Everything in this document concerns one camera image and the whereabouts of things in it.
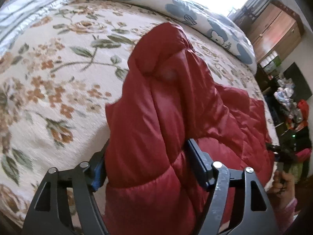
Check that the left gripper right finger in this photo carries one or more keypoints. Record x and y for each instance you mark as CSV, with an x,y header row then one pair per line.
x,y
252,212

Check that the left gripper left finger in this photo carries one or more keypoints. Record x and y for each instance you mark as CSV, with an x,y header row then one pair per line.
x,y
49,210

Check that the red quilted down coat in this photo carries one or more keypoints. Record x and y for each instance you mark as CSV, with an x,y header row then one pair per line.
x,y
168,97

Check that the person's right hand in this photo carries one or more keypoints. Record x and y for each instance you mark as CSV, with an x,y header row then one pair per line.
x,y
282,190

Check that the cluttered items pile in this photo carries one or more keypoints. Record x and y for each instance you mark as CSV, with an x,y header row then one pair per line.
x,y
286,96

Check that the wooden wardrobe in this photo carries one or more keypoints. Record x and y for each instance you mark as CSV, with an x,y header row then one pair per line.
x,y
277,29

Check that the floral bed cover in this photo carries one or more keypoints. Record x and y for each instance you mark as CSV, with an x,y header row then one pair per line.
x,y
55,82

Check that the striped pillow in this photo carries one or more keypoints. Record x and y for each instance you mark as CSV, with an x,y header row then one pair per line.
x,y
17,15

